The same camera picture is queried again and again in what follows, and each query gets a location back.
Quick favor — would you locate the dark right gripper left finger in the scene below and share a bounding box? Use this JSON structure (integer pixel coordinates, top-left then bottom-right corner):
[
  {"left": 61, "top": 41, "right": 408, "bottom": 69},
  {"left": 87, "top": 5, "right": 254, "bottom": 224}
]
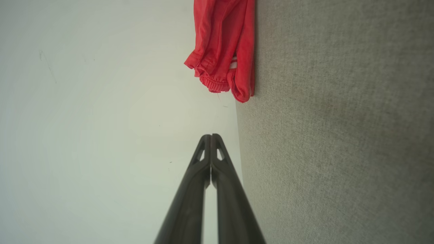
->
[{"left": 154, "top": 135, "right": 211, "bottom": 244}]

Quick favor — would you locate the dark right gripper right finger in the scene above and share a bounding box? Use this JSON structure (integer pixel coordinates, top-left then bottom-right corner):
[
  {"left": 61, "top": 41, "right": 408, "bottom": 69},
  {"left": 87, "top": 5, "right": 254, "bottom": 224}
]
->
[{"left": 211, "top": 134, "right": 267, "bottom": 244}]

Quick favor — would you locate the red garment striped white trim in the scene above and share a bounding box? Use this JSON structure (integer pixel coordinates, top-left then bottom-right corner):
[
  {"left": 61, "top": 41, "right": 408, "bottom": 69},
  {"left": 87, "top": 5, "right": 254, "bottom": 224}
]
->
[{"left": 227, "top": 0, "right": 255, "bottom": 103}]

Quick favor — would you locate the red garment wide white band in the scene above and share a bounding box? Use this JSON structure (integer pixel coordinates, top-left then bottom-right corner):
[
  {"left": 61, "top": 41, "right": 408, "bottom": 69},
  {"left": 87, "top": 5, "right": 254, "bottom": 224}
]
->
[{"left": 184, "top": 0, "right": 248, "bottom": 94}]

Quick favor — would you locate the grey fabric sofa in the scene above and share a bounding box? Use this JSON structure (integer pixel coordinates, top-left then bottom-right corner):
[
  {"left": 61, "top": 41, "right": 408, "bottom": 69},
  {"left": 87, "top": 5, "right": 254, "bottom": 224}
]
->
[{"left": 236, "top": 0, "right": 434, "bottom": 244}]

